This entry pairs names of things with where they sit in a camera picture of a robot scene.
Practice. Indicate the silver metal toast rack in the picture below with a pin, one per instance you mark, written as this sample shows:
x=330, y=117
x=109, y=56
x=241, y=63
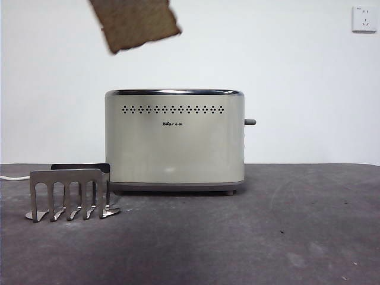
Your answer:
x=68, y=177

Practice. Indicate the cream two-slot toaster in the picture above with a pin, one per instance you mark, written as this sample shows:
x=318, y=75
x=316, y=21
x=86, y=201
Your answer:
x=178, y=148

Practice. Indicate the brown seeded bread slice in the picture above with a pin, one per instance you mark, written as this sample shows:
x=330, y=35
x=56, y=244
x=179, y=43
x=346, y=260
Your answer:
x=133, y=23

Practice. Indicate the grey toaster lever knob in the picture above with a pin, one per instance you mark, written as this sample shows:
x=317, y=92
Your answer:
x=250, y=122

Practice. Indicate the white wall socket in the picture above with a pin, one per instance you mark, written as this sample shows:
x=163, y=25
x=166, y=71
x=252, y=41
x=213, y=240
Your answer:
x=365, y=19

